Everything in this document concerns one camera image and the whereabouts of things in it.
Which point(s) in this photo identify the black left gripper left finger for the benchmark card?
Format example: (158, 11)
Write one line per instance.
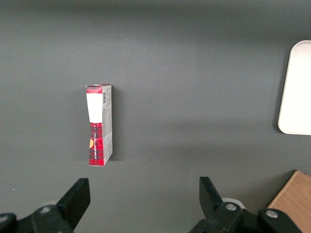
(73, 201)

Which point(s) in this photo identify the wooden drawer cabinet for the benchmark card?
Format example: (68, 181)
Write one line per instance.
(294, 199)

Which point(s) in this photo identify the white rectangular plastic tray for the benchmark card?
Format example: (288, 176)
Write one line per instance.
(298, 92)

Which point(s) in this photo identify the red plaid cardboard box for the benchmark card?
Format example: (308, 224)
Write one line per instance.
(97, 136)

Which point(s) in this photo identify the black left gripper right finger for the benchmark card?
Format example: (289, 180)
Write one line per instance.
(211, 201)

